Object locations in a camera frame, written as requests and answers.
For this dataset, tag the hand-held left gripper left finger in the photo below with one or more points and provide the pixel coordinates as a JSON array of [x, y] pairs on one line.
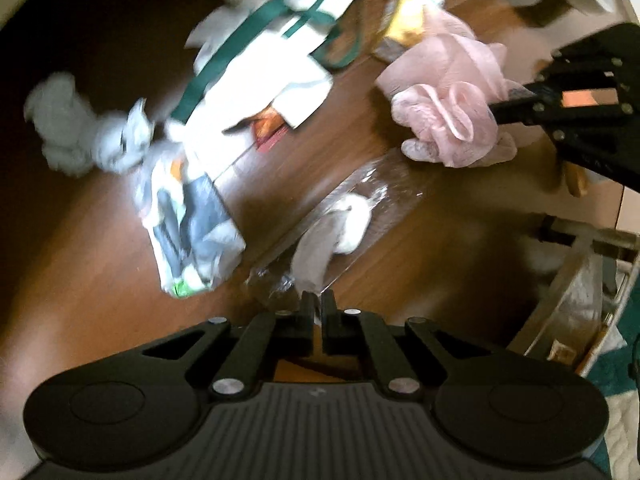
[[301, 331]]

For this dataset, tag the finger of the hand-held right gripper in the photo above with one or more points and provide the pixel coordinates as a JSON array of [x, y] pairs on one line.
[[585, 66], [522, 109]]

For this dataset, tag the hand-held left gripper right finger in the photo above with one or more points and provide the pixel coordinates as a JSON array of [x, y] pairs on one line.
[[336, 331]]

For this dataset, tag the pink cloth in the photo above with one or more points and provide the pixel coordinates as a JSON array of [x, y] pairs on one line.
[[450, 85]]

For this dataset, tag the white tissue wad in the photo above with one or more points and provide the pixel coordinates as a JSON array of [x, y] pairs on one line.
[[345, 225]]

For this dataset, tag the clear plastic bag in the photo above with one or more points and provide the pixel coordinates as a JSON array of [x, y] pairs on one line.
[[387, 182]]

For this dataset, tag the white printed tote bag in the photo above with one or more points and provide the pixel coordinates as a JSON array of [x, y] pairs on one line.
[[260, 76]]

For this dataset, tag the white tissue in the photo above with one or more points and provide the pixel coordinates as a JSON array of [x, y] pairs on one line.
[[65, 125]]

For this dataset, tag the yellow white snack packet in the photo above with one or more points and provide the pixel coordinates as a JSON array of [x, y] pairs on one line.
[[406, 24]]

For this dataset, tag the crumpled white grey plastic packet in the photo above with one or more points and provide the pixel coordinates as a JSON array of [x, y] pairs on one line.
[[192, 222]]

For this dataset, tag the orange red paper card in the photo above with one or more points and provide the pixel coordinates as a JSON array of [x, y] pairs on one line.
[[270, 127]]

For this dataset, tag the teal white quilted mat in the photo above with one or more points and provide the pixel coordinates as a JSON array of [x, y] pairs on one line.
[[622, 410]]

